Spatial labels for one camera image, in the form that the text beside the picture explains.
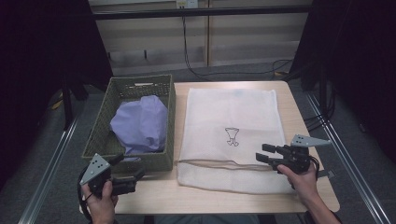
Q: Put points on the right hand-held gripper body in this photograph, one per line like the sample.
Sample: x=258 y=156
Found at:
x=295 y=157

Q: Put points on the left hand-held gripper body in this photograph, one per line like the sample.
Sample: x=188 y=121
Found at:
x=95 y=169

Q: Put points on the green woven basket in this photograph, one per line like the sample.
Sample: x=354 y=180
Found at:
x=101 y=127

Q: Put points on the purple garment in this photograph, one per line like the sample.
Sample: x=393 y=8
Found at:
x=140 y=124

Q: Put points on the white mesh laundry bag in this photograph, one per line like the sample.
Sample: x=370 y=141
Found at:
x=230 y=112

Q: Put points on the person's right hand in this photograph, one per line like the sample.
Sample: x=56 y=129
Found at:
x=303 y=185

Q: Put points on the person's left hand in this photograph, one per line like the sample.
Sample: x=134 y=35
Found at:
x=101 y=207

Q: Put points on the grey tape mark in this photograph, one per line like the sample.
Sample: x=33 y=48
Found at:
x=327 y=174

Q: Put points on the black stand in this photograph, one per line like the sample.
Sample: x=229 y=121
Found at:
x=67 y=102

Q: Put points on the black curtain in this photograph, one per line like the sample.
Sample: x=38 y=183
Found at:
x=40 y=62
x=358 y=62

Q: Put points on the black horizontal bar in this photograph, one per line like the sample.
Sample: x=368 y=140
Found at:
x=199 y=12

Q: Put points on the metal floor rail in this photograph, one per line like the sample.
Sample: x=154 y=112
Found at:
x=46 y=174
x=348 y=161

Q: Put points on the white wall outlet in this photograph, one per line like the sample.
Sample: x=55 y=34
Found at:
x=186 y=3

